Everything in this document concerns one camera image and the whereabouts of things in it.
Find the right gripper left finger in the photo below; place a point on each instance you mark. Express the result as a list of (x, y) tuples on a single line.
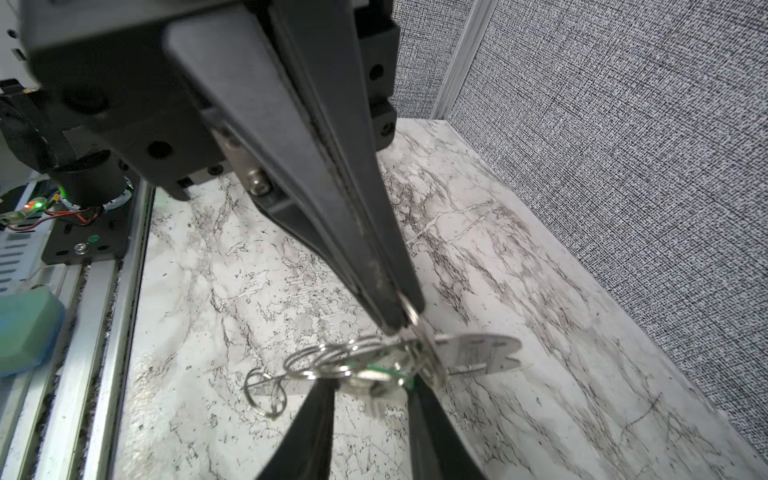
[(306, 449)]

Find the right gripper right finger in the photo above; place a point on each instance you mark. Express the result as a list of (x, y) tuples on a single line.
[(436, 449)]

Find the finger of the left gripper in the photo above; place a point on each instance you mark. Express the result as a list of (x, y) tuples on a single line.
[(229, 58), (342, 60)]

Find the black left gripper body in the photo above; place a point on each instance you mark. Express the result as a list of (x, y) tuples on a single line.
[(104, 64)]

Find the green key tag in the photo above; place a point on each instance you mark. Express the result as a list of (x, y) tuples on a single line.
[(394, 375)]

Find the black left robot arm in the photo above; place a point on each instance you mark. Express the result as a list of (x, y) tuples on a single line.
[(66, 156)]

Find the teal green sponge block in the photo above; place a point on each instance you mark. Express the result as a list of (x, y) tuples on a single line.
[(30, 323)]

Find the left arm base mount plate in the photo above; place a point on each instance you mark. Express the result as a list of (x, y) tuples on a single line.
[(104, 236)]

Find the aluminium front rail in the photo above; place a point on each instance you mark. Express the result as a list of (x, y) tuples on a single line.
[(61, 420)]

